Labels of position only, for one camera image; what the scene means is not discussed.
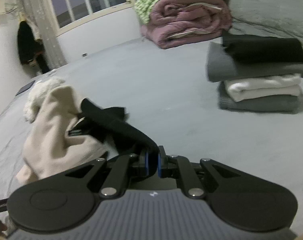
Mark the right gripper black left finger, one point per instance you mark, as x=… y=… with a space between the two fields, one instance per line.
x=63 y=201

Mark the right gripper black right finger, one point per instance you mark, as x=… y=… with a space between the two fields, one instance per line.
x=242 y=200

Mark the beige black raglan shirt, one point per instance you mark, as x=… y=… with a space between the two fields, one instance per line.
x=70 y=130

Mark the grey folded bottom garment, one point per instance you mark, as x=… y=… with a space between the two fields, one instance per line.
x=274 y=103

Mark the white plush dog toy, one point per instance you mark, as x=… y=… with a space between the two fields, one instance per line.
x=37 y=95

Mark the dark tablet on bed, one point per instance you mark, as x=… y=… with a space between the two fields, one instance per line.
x=25 y=88

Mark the white folded garment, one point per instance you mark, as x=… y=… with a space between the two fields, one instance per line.
x=252 y=88

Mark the black folded garment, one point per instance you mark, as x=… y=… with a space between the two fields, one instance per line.
x=253 y=49

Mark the hanging black coat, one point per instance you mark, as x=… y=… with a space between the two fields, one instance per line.
x=30 y=49

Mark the grey bed cover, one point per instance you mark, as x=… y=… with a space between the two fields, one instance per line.
x=279 y=18

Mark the pink rolled quilt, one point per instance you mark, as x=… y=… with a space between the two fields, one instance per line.
x=173 y=23

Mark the white lace curtain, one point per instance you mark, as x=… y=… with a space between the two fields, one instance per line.
x=39 y=13

